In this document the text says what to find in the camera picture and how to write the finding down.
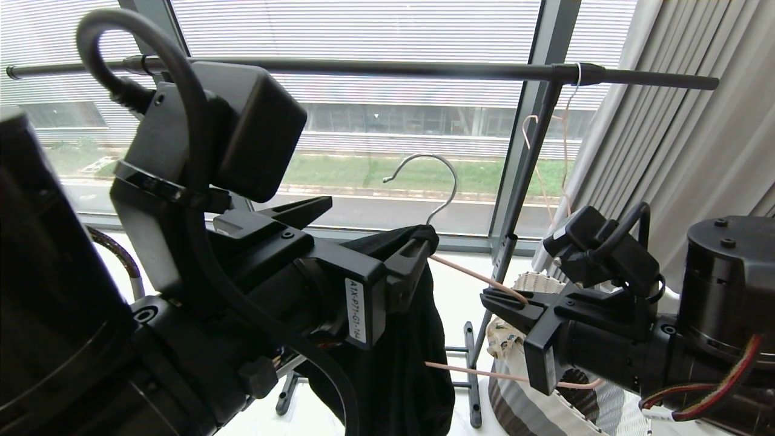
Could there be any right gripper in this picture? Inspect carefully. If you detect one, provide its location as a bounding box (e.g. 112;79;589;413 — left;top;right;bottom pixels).
480;287;680;397

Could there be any cream printed garment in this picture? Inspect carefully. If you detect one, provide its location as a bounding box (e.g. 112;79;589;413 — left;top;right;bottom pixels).
486;317;516;359

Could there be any white laundry basket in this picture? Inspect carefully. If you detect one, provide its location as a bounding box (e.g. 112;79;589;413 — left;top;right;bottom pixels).
487;271;658;436

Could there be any pink clothes hanger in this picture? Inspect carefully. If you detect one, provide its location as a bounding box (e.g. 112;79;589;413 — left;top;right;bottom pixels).
382;153;606;392
521;85;583;232

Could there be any beige curtain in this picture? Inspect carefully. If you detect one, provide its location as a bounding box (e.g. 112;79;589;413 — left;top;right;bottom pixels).
533;0;775;292

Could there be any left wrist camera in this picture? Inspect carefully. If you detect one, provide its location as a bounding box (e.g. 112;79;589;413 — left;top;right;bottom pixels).
110;60;335;292

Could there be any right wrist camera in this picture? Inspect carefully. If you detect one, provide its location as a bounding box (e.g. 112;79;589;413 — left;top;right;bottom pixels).
542;201;667;323

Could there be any black garment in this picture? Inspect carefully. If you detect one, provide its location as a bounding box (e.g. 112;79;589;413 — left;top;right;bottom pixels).
295;223;457;436

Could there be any black clothes rack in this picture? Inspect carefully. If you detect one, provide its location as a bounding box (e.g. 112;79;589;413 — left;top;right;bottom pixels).
5;55;721;429

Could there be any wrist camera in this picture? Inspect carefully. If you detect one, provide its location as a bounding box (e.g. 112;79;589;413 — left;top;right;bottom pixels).
542;201;667;323
110;60;335;292

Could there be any black cable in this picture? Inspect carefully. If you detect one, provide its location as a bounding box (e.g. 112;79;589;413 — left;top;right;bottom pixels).
75;7;365;436

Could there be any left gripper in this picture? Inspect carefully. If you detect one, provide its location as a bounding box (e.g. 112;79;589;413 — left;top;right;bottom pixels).
253;237;441;352

